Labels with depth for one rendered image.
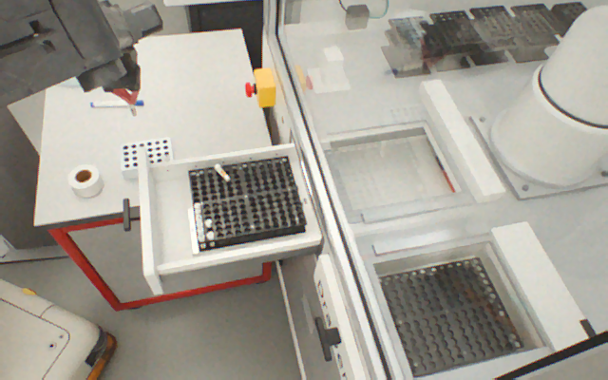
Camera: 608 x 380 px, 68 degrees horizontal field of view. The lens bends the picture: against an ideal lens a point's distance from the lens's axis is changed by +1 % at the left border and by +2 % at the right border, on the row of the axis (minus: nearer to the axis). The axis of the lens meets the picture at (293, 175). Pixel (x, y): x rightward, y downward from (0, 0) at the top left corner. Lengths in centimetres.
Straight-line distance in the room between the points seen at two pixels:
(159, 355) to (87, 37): 145
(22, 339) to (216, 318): 62
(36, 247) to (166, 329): 63
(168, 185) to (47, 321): 72
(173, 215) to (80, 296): 97
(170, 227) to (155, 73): 57
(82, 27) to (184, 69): 97
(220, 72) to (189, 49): 14
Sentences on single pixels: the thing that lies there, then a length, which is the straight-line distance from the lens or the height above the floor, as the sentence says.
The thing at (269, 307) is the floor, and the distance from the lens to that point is 179.
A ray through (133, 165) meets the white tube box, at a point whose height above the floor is 79.
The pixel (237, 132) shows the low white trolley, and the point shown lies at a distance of 123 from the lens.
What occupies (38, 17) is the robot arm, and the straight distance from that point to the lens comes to 44.
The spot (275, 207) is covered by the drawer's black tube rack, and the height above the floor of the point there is 90.
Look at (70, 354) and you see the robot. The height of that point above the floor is 28.
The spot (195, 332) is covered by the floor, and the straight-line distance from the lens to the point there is 178.
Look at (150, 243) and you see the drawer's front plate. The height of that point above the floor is 93.
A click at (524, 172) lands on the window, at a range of 36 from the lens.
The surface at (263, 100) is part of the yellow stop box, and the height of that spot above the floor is 87.
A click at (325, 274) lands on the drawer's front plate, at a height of 93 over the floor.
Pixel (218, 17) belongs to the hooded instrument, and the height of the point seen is 73.
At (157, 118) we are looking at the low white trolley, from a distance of 129.
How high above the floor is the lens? 171
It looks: 56 degrees down
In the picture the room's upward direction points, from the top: 7 degrees clockwise
